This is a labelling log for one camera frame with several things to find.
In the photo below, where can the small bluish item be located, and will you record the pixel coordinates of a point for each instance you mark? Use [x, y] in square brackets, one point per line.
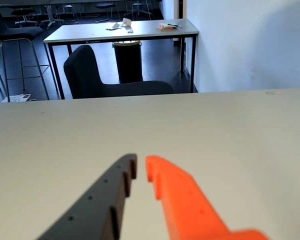
[130, 31]

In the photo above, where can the black pen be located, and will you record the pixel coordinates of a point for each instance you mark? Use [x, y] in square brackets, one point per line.
[174, 25]

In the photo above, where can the dark round stool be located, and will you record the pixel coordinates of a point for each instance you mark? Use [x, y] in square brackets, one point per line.
[25, 12]

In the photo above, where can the small cardboard piece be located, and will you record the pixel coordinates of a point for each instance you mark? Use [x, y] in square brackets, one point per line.
[126, 22]

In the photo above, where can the black upholstered lounge chair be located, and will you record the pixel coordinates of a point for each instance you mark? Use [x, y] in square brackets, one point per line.
[85, 75]

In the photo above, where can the dark seat metal bar stool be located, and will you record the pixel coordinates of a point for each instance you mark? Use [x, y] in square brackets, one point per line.
[15, 31]

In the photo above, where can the white table with black legs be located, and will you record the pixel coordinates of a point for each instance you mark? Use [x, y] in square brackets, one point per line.
[90, 32]

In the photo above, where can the black cylindrical trash bin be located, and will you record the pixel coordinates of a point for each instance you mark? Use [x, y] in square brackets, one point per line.
[128, 65]

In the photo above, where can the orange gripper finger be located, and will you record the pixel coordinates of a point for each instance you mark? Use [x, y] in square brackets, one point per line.
[187, 207]

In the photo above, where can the grey flat packet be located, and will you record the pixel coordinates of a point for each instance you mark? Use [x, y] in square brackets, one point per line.
[113, 26]

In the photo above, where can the printed paper sheet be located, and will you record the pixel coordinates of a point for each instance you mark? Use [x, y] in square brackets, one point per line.
[17, 97]

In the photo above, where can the pink orange sticky notes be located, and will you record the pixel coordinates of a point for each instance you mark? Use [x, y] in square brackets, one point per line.
[165, 27]

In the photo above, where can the wooden door frame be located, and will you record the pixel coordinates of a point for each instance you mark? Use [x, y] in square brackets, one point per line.
[176, 10]

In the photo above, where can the dark chair with metal legs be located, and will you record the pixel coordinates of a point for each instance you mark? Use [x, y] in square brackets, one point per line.
[141, 6]
[105, 6]

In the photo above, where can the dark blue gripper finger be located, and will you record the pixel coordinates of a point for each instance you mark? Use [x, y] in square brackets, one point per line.
[95, 205]

